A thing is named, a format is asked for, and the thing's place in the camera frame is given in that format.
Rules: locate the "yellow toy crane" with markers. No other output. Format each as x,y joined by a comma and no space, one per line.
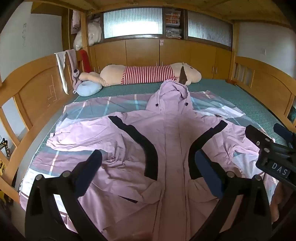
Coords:
3,150

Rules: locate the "plaid bed sheet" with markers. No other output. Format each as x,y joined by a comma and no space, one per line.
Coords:
92,109

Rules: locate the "wooden bed footboard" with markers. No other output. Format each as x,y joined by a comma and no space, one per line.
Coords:
266,81

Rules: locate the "stack of magazines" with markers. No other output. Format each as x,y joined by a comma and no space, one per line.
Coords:
173,24

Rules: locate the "beige plush toy striped shirt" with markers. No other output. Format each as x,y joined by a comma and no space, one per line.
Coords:
113,74

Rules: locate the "wide ribbed glass window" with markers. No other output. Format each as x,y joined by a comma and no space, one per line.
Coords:
131,22

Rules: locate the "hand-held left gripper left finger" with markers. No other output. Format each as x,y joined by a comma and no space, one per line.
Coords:
91,165

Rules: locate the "wooden wall cabinets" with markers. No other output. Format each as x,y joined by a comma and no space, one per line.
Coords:
143,53

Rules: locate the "light blue pillow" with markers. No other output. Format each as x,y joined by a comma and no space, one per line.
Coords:
89,88

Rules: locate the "large white stuffed bag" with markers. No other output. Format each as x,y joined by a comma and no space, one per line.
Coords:
94,32

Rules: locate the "white towel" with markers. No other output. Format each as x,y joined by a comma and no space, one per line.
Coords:
62,69

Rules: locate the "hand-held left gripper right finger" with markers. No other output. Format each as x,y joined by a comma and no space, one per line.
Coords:
207,169

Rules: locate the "small white stuffed bag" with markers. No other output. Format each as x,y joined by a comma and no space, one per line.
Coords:
77,40

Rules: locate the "pale pink hanging cloth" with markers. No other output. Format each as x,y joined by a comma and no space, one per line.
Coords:
75,22

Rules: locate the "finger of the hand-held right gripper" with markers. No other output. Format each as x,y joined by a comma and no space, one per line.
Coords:
283,134
255,135

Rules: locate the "lilac jacket with black trim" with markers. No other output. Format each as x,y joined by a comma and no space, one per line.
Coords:
171,129

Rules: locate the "narrow ribbed glass window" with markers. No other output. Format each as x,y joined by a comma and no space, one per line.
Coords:
208,29

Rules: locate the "red cloth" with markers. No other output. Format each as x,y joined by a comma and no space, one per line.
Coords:
85,61

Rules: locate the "wooden bed headboard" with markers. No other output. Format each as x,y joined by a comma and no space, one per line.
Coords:
30,90

